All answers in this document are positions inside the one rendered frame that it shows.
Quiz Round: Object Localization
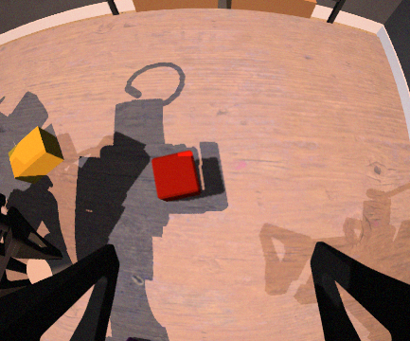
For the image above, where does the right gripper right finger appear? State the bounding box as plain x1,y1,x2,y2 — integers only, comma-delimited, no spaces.
311,242,410,341

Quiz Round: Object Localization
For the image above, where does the red cube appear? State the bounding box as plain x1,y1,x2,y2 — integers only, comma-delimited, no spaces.
152,151,201,202

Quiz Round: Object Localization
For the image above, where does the yellow block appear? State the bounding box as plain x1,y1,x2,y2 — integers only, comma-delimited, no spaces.
9,126,64,184

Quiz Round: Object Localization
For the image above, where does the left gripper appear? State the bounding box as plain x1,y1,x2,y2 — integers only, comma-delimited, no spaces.
0,193,62,297

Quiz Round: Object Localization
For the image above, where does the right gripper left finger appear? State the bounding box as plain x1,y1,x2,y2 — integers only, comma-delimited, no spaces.
0,243,119,341

